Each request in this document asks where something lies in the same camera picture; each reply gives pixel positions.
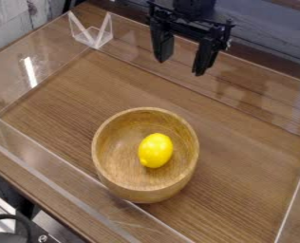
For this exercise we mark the yellow lemon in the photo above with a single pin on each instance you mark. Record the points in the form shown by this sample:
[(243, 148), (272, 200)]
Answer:
[(156, 150)]

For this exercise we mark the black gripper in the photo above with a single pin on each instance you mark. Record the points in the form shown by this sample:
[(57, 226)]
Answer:
[(189, 18)]

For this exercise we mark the brown wooden bowl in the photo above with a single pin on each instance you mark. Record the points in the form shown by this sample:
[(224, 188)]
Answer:
[(114, 153)]

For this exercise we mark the clear acrylic corner bracket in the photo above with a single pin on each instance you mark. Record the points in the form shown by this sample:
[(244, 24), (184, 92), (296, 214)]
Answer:
[(94, 37)]

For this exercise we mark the black metal table frame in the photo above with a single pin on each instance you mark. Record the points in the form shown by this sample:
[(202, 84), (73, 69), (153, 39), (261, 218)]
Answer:
[(25, 223)]

